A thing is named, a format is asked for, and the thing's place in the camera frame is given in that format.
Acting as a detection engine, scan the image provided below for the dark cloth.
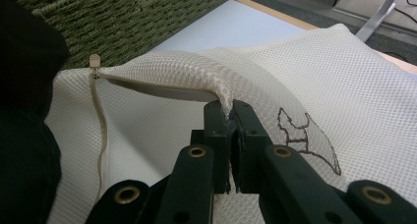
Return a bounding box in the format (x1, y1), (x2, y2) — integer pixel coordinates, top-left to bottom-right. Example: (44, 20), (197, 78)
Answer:
(0, 0), (72, 224)

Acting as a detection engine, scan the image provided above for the white metal stand frame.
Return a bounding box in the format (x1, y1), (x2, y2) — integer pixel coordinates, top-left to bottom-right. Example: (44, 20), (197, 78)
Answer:
(355, 0), (404, 43)

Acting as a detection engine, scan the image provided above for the green woven basket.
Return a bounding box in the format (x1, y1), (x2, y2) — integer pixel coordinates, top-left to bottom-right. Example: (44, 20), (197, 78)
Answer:
(0, 0), (242, 71)

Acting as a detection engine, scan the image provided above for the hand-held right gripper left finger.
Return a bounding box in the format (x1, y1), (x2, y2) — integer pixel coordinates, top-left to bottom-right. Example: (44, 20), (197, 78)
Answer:
(191, 100), (236, 195)

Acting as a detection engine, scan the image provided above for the white mesh laundry bag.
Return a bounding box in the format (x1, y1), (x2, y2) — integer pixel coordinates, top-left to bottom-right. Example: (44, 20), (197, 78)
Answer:
(43, 23), (417, 224)

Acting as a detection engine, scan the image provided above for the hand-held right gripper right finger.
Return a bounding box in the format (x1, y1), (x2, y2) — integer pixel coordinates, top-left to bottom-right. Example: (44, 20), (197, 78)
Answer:
(230, 99), (273, 195)

